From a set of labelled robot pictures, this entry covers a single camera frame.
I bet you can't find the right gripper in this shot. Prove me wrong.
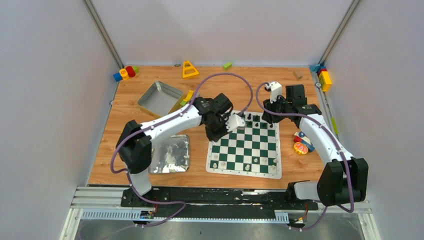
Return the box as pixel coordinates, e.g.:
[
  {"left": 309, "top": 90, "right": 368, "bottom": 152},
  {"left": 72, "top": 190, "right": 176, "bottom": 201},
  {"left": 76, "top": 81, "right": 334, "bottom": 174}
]
[{"left": 262, "top": 95, "right": 292, "bottom": 124}]

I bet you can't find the green white chess board mat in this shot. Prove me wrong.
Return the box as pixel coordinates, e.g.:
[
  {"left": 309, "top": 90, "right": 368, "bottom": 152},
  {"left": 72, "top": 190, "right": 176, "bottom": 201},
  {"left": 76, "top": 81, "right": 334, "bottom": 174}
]
[{"left": 205, "top": 111, "right": 282, "bottom": 179}]

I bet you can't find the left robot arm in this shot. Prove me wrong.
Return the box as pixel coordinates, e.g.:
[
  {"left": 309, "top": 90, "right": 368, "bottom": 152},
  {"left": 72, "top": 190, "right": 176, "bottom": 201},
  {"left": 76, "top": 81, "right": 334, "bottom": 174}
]
[{"left": 113, "top": 93, "right": 233, "bottom": 207}]

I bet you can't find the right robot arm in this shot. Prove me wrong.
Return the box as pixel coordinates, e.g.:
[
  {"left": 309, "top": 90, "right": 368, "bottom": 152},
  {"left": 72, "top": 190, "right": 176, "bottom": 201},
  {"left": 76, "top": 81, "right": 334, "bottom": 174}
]
[{"left": 257, "top": 81, "right": 369, "bottom": 213}]

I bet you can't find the brown wooden block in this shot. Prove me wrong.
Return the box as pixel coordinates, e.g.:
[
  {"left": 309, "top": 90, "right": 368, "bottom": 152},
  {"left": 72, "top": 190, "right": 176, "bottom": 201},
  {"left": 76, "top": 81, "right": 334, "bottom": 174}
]
[{"left": 293, "top": 71, "right": 303, "bottom": 80}]

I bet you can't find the coloured brick stack right corner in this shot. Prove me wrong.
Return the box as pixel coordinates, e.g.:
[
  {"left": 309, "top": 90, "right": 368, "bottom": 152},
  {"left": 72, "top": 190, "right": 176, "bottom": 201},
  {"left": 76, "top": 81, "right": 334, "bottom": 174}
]
[{"left": 309, "top": 64, "right": 333, "bottom": 93}]

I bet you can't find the silver tin lid tray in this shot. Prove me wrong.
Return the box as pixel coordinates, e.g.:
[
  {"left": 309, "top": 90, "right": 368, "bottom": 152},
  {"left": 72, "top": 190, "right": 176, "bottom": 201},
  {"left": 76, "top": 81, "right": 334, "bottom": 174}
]
[{"left": 148, "top": 134, "right": 190, "bottom": 175}]

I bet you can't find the yellow triangle toy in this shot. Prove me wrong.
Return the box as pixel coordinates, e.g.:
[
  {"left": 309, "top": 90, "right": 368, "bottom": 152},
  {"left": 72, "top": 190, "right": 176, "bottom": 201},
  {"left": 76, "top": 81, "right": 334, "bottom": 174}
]
[{"left": 182, "top": 60, "right": 200, "bottom": 79}]

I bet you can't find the square metal tin box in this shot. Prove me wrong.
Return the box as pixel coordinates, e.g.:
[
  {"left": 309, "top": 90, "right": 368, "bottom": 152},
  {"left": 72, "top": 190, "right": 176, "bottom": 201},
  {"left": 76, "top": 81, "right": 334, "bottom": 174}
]
[{"left": 137, "top": 81, "right": 184, "bottom": 119}]

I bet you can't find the green block at back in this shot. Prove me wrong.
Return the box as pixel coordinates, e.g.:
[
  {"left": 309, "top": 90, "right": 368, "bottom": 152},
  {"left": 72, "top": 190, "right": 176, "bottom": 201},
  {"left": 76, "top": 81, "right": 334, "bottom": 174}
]
[{"left": 222, "top": 61, "right": 233, "bottom": 71}]

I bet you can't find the coloured blocks cluster left corner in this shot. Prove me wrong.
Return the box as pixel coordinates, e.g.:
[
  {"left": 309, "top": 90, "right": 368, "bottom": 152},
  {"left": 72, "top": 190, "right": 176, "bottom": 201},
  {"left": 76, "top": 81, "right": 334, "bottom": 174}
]
[{"left": 112, "top": 65, "right": 140, "bottom": 82}]

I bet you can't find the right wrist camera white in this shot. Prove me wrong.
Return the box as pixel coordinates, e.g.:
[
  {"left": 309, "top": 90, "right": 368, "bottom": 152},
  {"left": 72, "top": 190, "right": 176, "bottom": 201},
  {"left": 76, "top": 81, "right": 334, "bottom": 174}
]
[{"left": 264, "top": 81, "right": 282, "bottom": 104}]

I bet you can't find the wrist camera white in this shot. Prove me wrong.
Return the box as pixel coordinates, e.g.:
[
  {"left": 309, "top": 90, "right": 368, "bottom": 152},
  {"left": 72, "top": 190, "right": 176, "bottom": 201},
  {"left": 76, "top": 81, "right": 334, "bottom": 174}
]
[
  {"left": 225, "top": 114, "right": 246, "bottom": 133},
  {"left": 264, "top": 81, "right": 282, "bottom": 104}
]

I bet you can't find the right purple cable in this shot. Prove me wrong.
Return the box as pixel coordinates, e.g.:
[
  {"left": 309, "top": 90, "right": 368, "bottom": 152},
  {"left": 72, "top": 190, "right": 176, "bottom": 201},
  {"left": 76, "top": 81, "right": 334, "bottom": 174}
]
[{"left": 255, "top": 82, "right": 355, "bottom": 232}]

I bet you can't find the purple cable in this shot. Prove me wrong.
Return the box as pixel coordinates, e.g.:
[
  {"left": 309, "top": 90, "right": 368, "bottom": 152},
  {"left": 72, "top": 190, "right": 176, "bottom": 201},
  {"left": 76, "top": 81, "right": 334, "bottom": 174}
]
[
  {"left": 255, "top": 82, "right": 355, "bottom": 232},
  {"left": 110, "top": 72, "right": 254, "bottom": 229}
]

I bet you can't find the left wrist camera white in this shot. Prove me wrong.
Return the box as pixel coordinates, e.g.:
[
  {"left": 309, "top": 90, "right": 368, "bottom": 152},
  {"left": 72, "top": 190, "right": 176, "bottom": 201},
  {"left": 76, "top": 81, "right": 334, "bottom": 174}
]
[{"left": 225, "top": 114, "right": 246, "bottom": 133}]

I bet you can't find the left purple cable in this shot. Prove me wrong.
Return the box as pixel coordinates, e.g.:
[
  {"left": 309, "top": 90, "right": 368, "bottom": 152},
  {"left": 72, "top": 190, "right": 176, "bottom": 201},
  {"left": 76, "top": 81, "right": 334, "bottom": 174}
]
[{"left": 110, "top": 72, "right": 254, "bottom": 229}]

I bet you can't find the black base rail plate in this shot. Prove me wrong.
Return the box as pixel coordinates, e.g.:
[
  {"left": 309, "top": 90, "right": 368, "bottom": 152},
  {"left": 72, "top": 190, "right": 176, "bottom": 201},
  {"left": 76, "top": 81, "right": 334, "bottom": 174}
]
[{"left": 120, "top": 186, "right": 318, "bottom": 219}]

